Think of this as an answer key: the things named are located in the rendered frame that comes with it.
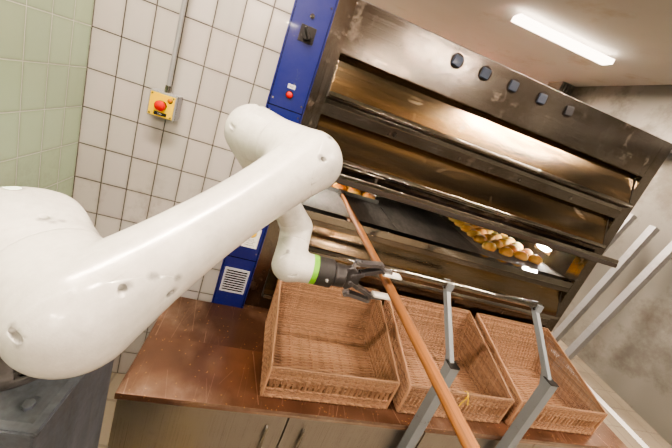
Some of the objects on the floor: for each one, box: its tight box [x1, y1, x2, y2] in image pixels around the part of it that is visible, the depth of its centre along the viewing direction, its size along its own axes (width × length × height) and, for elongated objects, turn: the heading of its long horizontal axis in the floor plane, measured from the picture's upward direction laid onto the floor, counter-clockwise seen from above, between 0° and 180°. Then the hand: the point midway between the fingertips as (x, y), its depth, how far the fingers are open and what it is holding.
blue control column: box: [211, 0, 347, 308], centre depth 234 cm, size 193×16×215 cm, turn 140°
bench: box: [107, 297, 628, 448], centre depth 163 cm, size 56×242×58 cm, turn 50°
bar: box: [308, 246, 559, 448], centre depth 131 cm, size 31×127×118 cm, turn 50°
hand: (388, 285), depth 104 cm, fingers open, 8 cm apart
